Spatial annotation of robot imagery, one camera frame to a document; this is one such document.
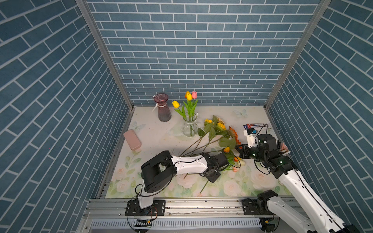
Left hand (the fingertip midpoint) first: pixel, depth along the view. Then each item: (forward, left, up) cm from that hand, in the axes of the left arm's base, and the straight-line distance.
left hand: (215, 178), depth 84 cm
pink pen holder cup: (+15, -42, +10) cm, 46 cm away
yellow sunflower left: (+38, +2, +6) cm, 39 cm away
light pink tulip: (+5, -12, +2) cm, 13 cm away
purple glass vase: (+44, +35, +7) cm, 57 cm away
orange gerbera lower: (+21, -16, +6) cm, 27 cm away
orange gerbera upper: (+28, -14, +6) cm, 32 cm away
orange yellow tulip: (+40, +18, +30) cm, 53 cm away
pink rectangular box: (+25, +54, 0) cm, 60 cm away
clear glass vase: (+29, +18, +9) cm, 36 cm away
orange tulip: (+16, -8, +4) cm, 19 cm away
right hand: (+10, -10, +19) cm, 24 cm away
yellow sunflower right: (+34, -6, +5) cm, 35 cm away
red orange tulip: (+11, -13, +3) cm, 17 cm away
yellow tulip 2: (+32, +23, +28) cm, 49 cm away
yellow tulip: (+37, +16, +29) cm, 50 cm away
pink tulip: (+40, +13, +30) cm, 51 cm away
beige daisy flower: (+39, -6, +6) cm, 40 cm away
